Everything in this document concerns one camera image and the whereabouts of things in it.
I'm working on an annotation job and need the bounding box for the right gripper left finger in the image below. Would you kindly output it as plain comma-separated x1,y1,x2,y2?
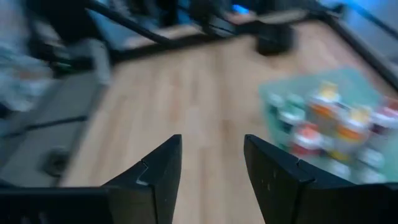
0,133,183,224

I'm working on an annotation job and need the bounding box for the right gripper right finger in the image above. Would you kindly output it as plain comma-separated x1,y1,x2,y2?
244,133,398,224

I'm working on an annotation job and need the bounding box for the green tray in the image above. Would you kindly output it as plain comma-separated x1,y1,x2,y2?
257,67,398,184

